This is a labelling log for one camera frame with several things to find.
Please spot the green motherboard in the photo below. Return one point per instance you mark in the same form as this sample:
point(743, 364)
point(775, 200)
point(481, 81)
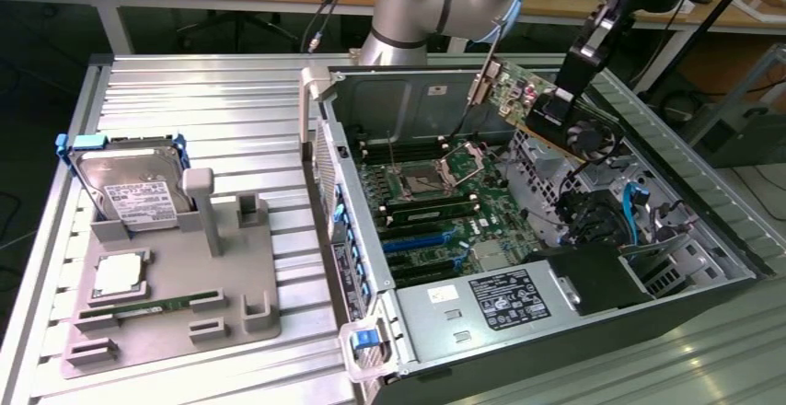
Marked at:
point(491, 202)

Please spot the graphics card with black cooler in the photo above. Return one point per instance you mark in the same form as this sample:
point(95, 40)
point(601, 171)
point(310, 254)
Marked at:
point(590, 140)

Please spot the black tripod pole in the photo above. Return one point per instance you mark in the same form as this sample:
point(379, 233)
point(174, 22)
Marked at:
point(719, 9)

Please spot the silver chipset heatsink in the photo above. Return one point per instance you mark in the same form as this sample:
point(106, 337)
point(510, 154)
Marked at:
point(491, 255)

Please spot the CPU socket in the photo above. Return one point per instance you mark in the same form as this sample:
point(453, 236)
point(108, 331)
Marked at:
point(423, 179)

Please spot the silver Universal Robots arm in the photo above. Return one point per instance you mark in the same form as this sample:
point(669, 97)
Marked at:
point(404, 14)

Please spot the blue card retainer clip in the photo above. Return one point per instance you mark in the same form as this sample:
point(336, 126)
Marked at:
point(336, 191)
point(348, 235)
point(355, 254)
point(336, 215)
point(362, 272)
point(366, 291)

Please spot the grey printed parts rack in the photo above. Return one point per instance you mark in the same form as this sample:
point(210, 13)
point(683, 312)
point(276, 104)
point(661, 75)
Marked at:
point(178, 285)

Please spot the blue expansion slot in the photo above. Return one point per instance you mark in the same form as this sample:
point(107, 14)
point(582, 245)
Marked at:
point(418, 241)

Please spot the metal socket cover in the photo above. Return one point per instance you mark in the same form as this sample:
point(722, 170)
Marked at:
point(463, 158)

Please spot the green bare RAM stick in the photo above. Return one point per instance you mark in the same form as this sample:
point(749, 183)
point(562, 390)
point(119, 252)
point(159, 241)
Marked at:
point(159, 308)

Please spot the silver drive cage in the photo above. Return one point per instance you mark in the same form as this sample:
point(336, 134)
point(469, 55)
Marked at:
point(537, 175)

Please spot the thin locking lever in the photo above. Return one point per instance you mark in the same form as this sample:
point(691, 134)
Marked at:
point(392, 147)

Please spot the open black PC case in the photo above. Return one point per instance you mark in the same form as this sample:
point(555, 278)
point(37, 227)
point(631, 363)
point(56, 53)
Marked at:
point(553, 359)

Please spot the grey power supply unit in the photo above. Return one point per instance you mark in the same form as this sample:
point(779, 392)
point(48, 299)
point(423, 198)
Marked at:
point(430, 331)

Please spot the hard disk with blue bracket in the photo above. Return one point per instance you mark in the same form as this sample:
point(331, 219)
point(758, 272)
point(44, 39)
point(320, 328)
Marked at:
point(135, 193)

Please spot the black office chair base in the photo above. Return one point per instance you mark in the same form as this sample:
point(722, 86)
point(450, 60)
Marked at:
point(242, 16)

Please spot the black RAM slot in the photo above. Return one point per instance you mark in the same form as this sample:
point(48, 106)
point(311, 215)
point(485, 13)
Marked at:
point(404, 144)
point(404, 155)

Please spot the dark computer tower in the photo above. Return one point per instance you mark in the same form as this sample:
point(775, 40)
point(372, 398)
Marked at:
point(755, 142)

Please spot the blue case latch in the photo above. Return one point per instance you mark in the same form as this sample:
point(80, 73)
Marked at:
point(362, 338)

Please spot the silver CPU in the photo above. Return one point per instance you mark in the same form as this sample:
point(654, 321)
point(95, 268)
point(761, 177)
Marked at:
point(119, 278)

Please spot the long black expansion slot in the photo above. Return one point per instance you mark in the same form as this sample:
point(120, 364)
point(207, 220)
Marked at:
point(426, 277)
point(422, 264)

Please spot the grey metal frame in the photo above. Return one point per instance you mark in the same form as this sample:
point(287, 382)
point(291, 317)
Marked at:
point(739, 89)

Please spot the silver disk bay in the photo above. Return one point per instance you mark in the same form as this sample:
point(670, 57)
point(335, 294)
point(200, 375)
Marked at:
point(675, 262)

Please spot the black plastic fan shroud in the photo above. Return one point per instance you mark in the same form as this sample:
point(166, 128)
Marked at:
point(595, 281)

